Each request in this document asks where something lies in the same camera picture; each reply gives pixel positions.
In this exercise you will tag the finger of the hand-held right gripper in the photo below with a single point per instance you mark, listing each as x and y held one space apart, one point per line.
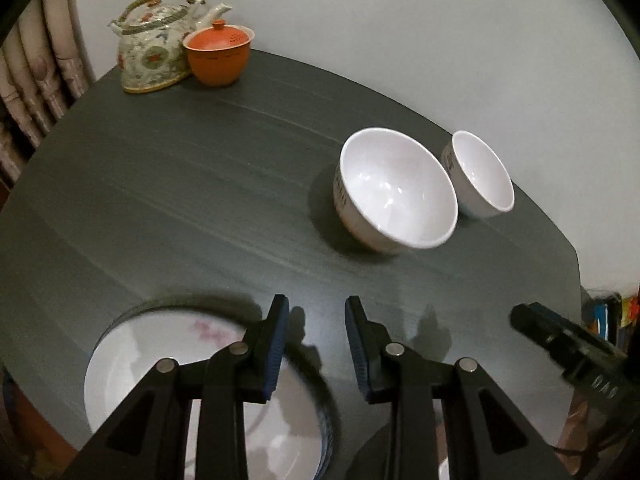
537 325

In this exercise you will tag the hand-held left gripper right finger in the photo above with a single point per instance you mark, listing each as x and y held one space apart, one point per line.
356 350

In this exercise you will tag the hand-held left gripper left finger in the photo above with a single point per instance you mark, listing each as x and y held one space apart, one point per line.
277 355

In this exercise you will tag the white plate with pink flowers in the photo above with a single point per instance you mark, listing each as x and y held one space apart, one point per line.
140 360

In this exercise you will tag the small white bowl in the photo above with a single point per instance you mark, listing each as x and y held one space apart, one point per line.
482 175

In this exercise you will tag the medium white bowl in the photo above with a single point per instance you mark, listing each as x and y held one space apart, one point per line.
395 190

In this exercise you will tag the colourful boxes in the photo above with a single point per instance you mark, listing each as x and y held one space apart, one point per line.
602 317

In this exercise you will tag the orange lidded cup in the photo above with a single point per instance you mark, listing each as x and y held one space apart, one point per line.
217 62

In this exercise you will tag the floral ceramic teapot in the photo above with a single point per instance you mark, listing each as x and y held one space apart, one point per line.
150 60

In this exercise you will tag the pleated patterned curtain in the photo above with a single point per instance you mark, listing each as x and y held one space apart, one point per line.
30 100

